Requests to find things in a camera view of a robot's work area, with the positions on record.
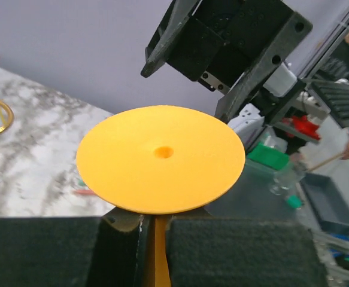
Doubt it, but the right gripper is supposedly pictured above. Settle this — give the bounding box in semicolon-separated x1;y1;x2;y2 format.
140;0;312;123

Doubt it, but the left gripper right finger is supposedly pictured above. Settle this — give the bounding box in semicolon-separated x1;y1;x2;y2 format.
166;215;328;286

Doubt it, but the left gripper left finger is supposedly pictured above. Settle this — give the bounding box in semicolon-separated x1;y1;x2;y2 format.
0;208;151;286

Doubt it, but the yellow plastic wine glass front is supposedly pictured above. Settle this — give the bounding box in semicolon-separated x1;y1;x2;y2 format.
76;105;245;286

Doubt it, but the green plastic bin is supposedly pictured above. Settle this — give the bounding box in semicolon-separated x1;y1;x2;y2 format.
247;143;289;170

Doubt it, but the dark grey tray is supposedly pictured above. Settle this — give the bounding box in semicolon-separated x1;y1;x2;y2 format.
300;173;349;236

